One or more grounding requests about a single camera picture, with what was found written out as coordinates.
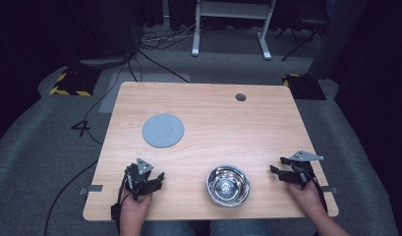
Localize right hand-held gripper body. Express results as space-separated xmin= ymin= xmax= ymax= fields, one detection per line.
xmin=288 ymin=149 xmax=325 ymax=192

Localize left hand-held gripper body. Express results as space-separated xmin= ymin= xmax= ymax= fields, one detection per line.
xmin=123 ymin=157 xmax=157 ymax=202

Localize shiny steel bowl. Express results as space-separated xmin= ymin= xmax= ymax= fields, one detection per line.
xmin=205 ymin=163 xmax=252 ymax=208

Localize person's left hand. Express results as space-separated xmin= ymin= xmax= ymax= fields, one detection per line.
xmin=119 ymin=187 xmax=154 ymax=218

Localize person's right hand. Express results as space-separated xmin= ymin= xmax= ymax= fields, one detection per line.
xmin=286 ymin=179 xmax=322 ymax=217

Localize grey round pad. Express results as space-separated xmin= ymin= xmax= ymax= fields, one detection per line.
xmin=142 ymin=112 xmax=186 ymax=149

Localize yellow black striped base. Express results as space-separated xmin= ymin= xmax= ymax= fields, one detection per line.
xmin=49 ymin=67 xmax=101 ymax=97
xmin=281 ymin=73 xmax=327 ymax=101

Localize black tripod stand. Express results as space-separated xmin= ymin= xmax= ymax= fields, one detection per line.
xmin=274 ymin=18 xmax=330 ymax=63

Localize grey pillar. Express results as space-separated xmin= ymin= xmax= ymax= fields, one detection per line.
xmin=306 ymin=0 xmax=370 ymax=81

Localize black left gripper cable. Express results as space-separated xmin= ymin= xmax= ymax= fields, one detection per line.
xmin=110 ymin=173 xmax=131 ymax=234

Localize black floor cable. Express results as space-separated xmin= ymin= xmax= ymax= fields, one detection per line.
xmin=42 ymin=48 xmax=192 ymax=236

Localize bundle of floor cables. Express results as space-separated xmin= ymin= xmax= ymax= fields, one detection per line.
xmin=139 ymin=16 xmax=206 ymax=52

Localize white desk frame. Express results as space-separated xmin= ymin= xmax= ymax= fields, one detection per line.
xmin=191 ymin=0 xmax=277 ymax=61

